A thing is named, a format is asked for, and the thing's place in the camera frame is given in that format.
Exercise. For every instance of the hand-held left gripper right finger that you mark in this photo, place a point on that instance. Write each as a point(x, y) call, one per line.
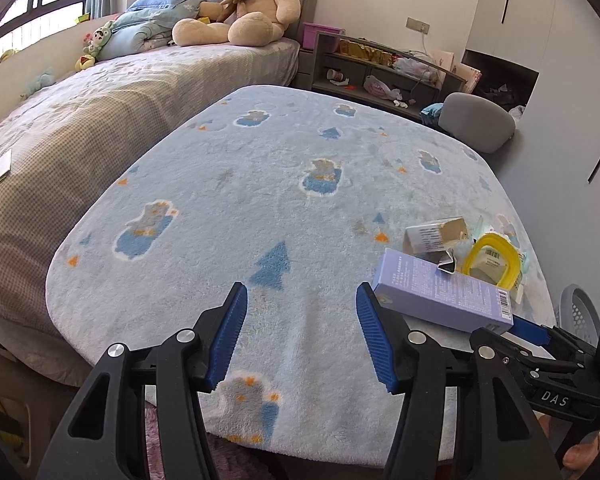
point(377, 340)

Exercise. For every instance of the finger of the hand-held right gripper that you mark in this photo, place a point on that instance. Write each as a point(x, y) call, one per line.
point(530, 330)
point(520, 355)

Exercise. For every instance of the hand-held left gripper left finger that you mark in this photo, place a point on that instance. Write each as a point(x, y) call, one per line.
point(225, 340)

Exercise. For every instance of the grey perforated plastic basket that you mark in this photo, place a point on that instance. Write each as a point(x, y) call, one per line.
point(577, 310)

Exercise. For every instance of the purple cardboard box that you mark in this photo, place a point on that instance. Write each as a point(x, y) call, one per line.
point(440, 290)

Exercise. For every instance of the white medicine carton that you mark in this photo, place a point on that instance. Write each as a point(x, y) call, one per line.
point(425, 237)

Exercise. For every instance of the person's right hand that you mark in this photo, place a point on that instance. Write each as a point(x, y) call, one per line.
point(582, 460)

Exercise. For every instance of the purple fluffy rug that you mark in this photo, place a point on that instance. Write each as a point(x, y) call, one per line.
point(230, 460)

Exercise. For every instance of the light blue printed blanket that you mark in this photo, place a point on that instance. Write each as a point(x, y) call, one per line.
point(230, 185)

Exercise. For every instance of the grey padded chair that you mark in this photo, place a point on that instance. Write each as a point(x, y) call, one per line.
point(475, 120)

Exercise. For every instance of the teal cloth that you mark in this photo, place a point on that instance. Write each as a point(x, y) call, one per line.
point(431, 115)

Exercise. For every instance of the dark clothes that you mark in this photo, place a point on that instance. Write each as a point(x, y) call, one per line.
point(500, 97)

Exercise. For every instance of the grey shelf unit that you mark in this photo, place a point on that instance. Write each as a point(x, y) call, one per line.
point(360, 91)

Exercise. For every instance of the pink plastic bag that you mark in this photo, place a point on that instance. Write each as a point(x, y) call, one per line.
point(380, 87)

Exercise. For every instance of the pink gift box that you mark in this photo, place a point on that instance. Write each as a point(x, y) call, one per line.
point(472, 77)

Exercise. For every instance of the bed with checked sheet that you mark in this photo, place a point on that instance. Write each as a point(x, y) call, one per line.
point(80, 125)

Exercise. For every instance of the small printed cup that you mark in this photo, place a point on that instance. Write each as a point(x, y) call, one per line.
point(336, 76)

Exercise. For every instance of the white plastic bag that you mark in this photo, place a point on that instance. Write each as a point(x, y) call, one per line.
point(412, 67)

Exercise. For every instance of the white and pink box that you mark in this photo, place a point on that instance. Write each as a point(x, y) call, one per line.
point(443, 60)

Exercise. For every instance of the gold foil packets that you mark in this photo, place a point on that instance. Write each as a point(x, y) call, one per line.
point(365, 52)

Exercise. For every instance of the white wardrobe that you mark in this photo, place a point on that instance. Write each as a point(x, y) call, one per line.
point(555, 35)

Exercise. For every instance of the pink storage box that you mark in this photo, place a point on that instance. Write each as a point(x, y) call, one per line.
point(315, 37)

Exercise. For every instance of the small yellow red toy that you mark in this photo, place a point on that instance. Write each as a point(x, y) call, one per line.
point(85, 63)

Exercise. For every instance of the small teal plush toy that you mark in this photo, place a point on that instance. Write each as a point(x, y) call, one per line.
point(40, 82)

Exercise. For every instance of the light blue folded quilt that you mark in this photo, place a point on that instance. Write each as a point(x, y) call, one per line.
point(135, 35)

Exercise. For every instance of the small green plush toy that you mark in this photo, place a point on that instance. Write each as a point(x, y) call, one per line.
point(99, 40)

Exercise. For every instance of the large beige teddy bear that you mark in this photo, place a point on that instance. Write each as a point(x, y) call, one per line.
point(260, 10)

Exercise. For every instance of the blue printed pillow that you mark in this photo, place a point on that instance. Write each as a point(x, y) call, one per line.
point(165, 0)

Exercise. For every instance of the window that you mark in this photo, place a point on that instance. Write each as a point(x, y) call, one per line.
point(40, 5)

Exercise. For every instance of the wall socket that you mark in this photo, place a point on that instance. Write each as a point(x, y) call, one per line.
point(418, 25)

